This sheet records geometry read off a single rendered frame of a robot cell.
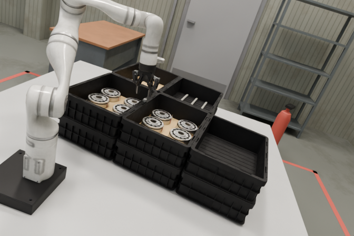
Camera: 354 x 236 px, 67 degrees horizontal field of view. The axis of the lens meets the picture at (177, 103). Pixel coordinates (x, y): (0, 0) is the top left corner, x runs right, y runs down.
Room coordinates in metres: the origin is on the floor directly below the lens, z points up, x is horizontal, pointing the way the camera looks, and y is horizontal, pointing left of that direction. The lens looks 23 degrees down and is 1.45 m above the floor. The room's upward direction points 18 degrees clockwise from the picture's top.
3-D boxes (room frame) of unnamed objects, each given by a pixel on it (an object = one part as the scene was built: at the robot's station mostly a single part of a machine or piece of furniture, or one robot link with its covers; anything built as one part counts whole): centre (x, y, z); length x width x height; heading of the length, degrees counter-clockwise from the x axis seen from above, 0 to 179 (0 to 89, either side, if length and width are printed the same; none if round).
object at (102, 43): (3.35, 1.13, 0.35); 1.30 x 0.67 x 0.70; 176
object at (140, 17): (1.14, 0.23, 1.29); 0.14 x 0.09 x 0.07; 115
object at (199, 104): (1.49, -0.08, 0.87); 0.40 x 0.30 x 0.11; 168
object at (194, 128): (1.19, -0.08, 0.86); 0.10 x 0.10 x 0.01
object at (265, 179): (1.03, -0.29, 0.92); 0.40 x 0.30 x 0.02; 168
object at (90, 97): (1.18, 0.37, 0.86); 0.10 x 0.10 x 0.01
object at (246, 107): (3.82, -1.38, 0.88); 0.92 x 0.39 x 1.76; 87
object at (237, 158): (1.03, -0.29, 0.87); 0.40 x 0.30 x 0.11; 168
